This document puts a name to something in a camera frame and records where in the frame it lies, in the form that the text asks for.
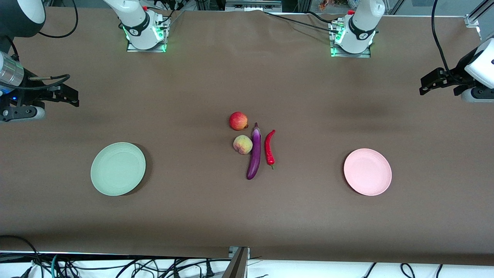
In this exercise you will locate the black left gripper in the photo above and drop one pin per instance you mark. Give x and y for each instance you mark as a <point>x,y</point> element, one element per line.
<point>457,75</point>

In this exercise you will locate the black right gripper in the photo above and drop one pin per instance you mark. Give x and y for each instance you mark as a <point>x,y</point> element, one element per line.
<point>30,95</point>

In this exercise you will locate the red apple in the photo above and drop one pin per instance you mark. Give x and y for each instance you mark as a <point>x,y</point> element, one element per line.
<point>238,121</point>

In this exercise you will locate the red chili pepper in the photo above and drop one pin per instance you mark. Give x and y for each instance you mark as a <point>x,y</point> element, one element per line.
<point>268,148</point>

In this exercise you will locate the yellow pink peach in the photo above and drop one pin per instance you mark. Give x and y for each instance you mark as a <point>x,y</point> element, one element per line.
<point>243,144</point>

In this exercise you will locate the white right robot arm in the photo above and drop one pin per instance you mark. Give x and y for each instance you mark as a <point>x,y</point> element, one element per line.
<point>135,23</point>

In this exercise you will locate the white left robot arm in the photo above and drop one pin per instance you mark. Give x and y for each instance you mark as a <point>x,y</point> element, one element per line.
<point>361,31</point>

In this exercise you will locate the light green plate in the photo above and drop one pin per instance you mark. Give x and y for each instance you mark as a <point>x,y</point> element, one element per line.
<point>117,168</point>

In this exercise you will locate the pink plate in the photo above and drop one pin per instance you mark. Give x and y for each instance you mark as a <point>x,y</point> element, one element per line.
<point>367,172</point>

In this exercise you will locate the orange red object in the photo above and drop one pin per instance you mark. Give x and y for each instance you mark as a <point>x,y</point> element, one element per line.
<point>326,4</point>

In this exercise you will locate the purple eggplant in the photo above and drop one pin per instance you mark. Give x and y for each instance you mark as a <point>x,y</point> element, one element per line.
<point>254,154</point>

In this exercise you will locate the grey power strip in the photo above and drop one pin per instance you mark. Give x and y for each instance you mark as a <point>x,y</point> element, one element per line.
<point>252,5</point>

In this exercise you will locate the brown table cover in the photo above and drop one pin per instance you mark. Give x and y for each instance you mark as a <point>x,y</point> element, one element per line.
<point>247,216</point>

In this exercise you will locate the aluminium frame profile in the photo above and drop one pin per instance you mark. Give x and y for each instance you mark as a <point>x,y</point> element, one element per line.
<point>472,19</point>

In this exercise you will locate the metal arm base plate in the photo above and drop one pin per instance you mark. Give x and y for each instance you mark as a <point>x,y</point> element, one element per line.
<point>146,50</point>
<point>351,55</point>

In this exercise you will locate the aluminium camera post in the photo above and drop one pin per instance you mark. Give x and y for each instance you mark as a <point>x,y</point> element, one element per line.
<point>239,266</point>

